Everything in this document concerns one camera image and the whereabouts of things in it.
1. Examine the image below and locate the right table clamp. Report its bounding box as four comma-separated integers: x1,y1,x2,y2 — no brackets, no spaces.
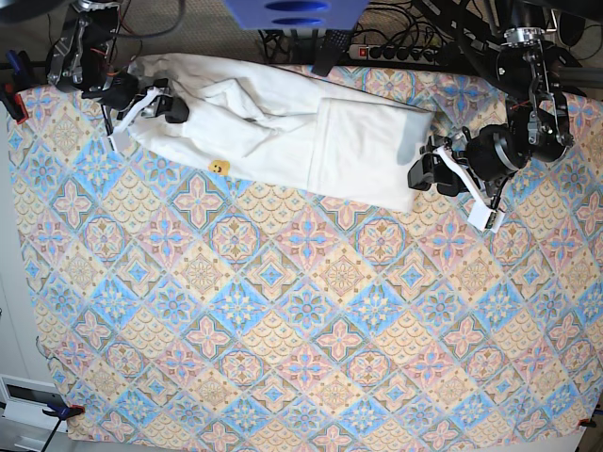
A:
579,419,597,428

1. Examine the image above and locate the blue plastic box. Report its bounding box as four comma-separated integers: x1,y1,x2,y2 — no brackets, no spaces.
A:
223,0,368,30

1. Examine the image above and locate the white printed T-shirt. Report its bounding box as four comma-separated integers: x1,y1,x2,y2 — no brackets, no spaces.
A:
129,54,433,212

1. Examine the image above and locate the white cabinet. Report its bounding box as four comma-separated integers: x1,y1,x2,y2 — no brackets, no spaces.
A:
1,374,65,430

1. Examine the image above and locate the black camera mount strap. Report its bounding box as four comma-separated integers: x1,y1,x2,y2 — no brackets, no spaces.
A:
311,28,353,76

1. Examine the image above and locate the patterned colourful tablecloth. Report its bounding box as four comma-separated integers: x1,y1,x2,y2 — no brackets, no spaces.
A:
8,88,602,451

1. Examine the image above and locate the table clamp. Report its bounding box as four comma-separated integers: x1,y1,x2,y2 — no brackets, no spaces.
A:
42,404,85,421
579,419,597,428

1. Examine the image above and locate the left table clamp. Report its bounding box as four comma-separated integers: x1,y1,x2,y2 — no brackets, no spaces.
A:
42,404,85,421

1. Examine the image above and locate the white power strip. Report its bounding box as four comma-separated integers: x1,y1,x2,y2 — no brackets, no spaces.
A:
348,44,437,64

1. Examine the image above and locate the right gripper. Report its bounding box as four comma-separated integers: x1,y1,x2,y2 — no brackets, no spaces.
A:
107,78,189,136

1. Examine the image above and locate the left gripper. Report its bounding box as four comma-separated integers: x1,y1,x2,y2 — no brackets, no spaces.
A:
407,136,481,196

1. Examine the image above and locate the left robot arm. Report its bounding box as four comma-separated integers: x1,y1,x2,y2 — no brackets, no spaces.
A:
408,19,574,201

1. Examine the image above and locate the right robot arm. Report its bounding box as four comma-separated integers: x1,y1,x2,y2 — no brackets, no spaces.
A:
46,1,189,138

